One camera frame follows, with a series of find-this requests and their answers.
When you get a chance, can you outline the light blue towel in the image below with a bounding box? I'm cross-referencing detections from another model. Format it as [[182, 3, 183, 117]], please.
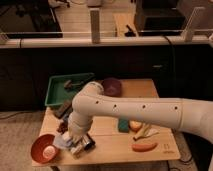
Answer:
[[53, 135, 72, 149]]

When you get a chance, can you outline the red bowl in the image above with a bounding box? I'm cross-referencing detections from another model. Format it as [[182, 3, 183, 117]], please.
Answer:
[[31, 134, 59, 164]]

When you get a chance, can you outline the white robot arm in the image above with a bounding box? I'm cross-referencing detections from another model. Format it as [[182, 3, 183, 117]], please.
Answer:
[[68, 81, 213, 144]]

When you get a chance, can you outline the purple bowl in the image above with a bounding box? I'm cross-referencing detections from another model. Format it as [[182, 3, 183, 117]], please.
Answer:
[[102, 77, 122, 97]]

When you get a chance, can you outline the dark tool in tray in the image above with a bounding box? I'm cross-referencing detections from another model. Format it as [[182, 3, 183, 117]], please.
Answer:
[[63, 79, 86, 91]]

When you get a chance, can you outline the teal sponge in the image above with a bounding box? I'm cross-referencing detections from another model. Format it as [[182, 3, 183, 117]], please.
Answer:
[[118, 119, 129, 133]]

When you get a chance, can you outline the red apple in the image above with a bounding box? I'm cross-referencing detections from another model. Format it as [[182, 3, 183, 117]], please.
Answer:
[[129, 121, 142, 132]]

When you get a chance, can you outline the green plastic tray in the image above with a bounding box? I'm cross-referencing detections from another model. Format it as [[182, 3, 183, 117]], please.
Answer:
[[45, 73, 95, 108]]

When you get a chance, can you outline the grey rectangular block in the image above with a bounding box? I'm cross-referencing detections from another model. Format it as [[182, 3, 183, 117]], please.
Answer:
[[54, 100, 72, 118]]

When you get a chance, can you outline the small wooden table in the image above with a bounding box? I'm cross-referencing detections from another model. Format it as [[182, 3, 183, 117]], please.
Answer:
[[32, 79, 180, 167]]

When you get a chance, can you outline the yellow banana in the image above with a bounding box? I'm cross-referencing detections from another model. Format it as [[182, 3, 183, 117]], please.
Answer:
[[133, 124, 159, 141]]

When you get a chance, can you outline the orange carrot toy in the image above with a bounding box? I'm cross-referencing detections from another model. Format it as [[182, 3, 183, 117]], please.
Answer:
[[132, 143, 158, 152]]

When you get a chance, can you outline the white cylinder can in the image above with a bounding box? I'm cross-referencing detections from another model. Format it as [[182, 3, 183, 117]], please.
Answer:
[[70, 141, 85, 157]]

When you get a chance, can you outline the white vertical post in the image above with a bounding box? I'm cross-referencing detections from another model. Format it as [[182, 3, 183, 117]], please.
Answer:
[[90, 8, 100, 44]]

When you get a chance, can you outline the white angled bracket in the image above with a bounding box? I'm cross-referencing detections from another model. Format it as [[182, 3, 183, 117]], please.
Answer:
[[181, 7, 205, 42]]

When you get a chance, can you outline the white desk rail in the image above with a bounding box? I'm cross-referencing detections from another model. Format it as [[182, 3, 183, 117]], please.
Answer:
[[0, 35, 213, 49]]

